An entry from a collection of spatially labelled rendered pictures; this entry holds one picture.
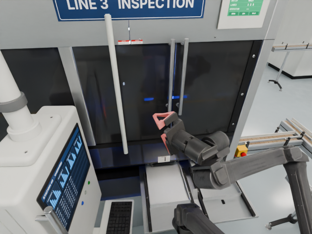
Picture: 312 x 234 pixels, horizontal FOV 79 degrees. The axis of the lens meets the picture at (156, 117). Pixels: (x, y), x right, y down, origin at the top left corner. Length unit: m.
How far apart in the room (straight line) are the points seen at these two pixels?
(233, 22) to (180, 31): 0.24
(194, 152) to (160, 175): 0.95
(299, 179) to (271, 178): 2.04
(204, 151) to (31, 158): 0.53
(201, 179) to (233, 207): 0.88
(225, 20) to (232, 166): 0.65
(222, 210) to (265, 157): 0.72
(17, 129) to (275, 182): 2.70
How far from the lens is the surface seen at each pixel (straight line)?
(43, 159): 0.75
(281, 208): 2.69
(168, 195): 1.35
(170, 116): 0.54
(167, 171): 1.46
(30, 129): 0.77
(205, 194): 1.39
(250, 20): 1.03
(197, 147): 0.50
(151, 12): 0.89
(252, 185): 2.72
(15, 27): 0.99
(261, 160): 0.69
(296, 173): 0.88
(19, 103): 0.73
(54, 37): 0.95
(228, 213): 1.36
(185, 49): 0.89
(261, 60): 1.16
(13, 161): 0.74
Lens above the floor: 2.03
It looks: 36 degrees down
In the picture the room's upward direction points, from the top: straight up
